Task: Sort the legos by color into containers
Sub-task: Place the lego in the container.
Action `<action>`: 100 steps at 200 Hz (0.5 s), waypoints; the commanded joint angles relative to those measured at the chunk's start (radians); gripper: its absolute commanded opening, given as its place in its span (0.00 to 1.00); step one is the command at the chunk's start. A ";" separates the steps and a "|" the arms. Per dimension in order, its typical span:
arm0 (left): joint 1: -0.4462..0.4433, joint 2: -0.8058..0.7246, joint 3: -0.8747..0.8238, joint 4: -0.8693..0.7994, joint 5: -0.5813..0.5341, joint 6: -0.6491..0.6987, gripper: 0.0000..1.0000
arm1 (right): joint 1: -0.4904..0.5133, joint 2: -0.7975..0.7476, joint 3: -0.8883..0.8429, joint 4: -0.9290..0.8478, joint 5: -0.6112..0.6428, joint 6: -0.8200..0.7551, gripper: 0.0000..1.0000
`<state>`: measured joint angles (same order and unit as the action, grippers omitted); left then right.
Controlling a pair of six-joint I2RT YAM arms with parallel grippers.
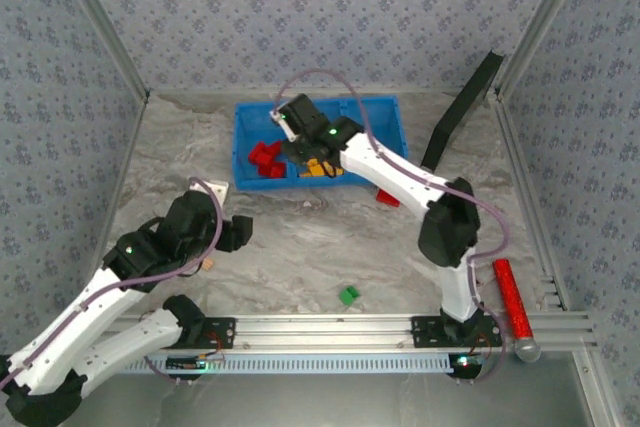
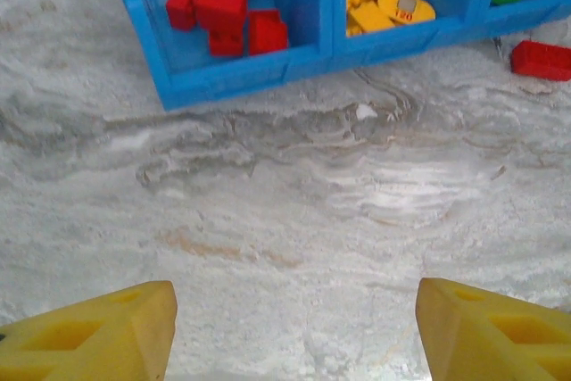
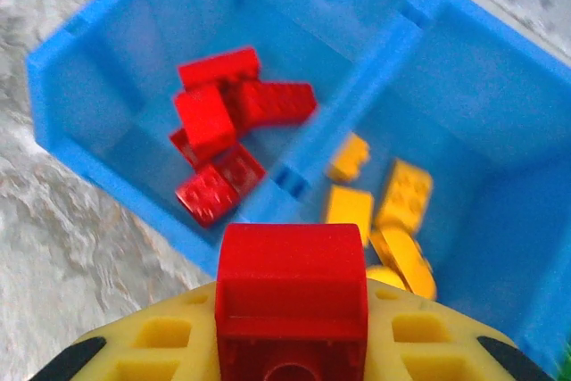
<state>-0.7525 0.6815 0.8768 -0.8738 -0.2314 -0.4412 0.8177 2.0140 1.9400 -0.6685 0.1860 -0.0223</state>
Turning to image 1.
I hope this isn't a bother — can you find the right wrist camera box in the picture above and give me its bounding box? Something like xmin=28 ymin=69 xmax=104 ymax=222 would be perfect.
xmin=271 ymin=93 xmax=329 ymax=142

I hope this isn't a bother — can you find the aluminium side rail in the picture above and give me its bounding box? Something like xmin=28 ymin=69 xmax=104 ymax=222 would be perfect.
xmin=24 ymin=91 xmax=151 ymax=358
xmin=494 ymin=89 xmax=631 ymax=427

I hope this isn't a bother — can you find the aluminium frame post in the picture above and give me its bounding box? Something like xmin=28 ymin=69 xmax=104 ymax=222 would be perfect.
xmin=493 ymin=0 xmax=596 ymax=94
xmin=49 ymin=0 xmax=151 ymax=98

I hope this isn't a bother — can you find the left circuit board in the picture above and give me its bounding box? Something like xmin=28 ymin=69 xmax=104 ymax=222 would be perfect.
xmin=166 ymin=354 xmax=225 ymax=373

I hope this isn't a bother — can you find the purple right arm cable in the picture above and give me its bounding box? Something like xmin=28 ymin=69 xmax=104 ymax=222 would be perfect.
xmin=275 ymin=68 xmax=514 ymax=387

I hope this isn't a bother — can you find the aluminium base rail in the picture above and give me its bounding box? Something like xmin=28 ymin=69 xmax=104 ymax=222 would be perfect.
xmin=99 ymin=313 xmax=599 ymax=353

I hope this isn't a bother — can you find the circuit board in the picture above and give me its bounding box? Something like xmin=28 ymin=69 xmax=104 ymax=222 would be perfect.
xmin=166 ymin=354 xmax=225 ymax=373
xmin=448 ymin=352 xmax=489 ymax=379

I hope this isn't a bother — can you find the black mounting plate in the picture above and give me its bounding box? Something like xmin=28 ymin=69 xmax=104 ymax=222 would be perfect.
xmin=174 ymin=316 xmax=237 ymax=351
xmin=410 ymin=315 xmax=503 ymax=348

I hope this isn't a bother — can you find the red glitter toy microphone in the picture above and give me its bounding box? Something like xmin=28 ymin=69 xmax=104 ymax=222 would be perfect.
xmin=492 ymin=258 xmax=543 ymax=364

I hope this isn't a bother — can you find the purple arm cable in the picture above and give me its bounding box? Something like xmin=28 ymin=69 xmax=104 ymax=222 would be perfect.
xmin=275 ymin=68 xmax=514 ymax=387
xmin=0 ymin=176 xmax=224 ymax=387

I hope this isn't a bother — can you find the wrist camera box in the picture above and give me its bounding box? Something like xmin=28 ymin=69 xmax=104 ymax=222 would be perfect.
xmin=271 ymin=93 xmax=329 ymax=142
xmin=162 ymin=178 xmax=230 ymax=248

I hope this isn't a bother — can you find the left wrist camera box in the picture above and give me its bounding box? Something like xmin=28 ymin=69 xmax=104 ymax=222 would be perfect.
xmin=162 ymin=178 xmax=230 ymax=248

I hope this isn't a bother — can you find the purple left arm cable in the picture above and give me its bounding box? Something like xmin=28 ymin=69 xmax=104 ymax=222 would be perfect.
xmin=0 ymin=176 xmax=224 ymax=387

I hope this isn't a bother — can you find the right circuit board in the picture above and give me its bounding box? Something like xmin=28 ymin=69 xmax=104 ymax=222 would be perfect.
xmin=448 ymin=352 xmax=489 ymax=379

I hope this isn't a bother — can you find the aluminium back rail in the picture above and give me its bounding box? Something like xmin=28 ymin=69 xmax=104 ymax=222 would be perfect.
xmin=147 ymin=87 xmax=501 ymax=98

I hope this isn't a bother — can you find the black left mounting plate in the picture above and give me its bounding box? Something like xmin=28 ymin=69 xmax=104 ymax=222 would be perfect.
xmin=174 ymin=316 xmax=237 ymax=351

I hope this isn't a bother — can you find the slotted cable duct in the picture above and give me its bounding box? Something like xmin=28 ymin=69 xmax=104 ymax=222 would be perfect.
xmin=119 ymin=352 xmax=459 ymax=376

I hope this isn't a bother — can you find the black angled bar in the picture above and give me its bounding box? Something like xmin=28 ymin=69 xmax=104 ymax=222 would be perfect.
xmin=420 ymin=49 xmax=506 ymax=172

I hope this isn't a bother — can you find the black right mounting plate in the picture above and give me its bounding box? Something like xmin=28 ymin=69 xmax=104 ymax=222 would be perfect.
xmin=410 ymin=315 xmax=503 ymax=348

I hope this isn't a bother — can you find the blue three-compartment bin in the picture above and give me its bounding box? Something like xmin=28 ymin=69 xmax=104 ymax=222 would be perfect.
xmin=233 ymin=94 xmax=410 ymax=193

